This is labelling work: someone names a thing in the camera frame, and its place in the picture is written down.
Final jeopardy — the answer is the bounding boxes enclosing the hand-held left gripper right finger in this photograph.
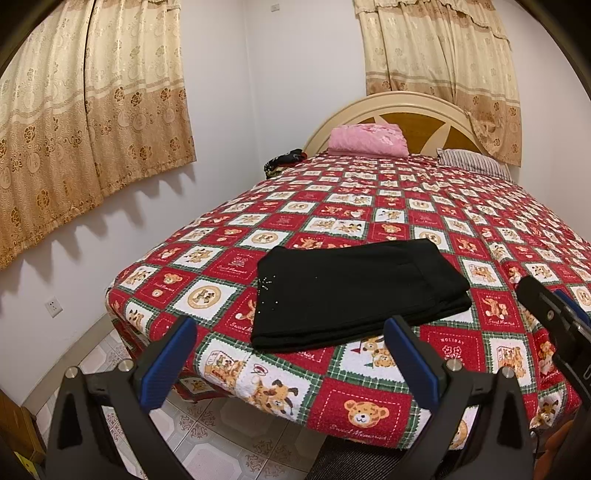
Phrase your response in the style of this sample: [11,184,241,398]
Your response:
[383,315,539,480]

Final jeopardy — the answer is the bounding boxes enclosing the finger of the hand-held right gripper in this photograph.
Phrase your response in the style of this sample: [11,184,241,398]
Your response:
[516,276,591,393]
[553,289,591,334]

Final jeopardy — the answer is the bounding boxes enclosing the striped pillow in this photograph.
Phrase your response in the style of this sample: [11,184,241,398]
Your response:
[436,148,513,180]

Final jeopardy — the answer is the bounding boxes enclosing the bed with bear quilt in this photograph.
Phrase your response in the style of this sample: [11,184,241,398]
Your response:
[105,154,591,450]

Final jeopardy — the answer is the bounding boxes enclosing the cream wooden headboard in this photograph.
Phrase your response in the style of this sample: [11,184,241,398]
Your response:
[302,91,485,158]

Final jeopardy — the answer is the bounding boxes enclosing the black pants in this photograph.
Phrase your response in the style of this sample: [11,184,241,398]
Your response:
[250,239,472,354]

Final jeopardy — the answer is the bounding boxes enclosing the dark woven mat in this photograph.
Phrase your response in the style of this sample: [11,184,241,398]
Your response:
[305,436,458,480]

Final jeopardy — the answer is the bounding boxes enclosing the brown wooden furniture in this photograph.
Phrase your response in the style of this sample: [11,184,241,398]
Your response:
[0,390,47,480]

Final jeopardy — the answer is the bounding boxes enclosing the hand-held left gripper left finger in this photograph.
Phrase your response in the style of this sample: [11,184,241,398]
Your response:
[45,315,198,480]

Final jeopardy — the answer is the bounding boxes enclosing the beige floral curtain with valance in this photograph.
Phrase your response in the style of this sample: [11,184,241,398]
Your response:
[353,0,523,168]

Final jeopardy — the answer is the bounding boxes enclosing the dark patterned cloth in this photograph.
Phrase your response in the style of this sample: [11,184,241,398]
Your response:
[263,148,309,181]

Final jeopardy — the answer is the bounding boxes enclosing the pink pillow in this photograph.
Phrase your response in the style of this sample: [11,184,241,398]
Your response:
[328,122,409,158]

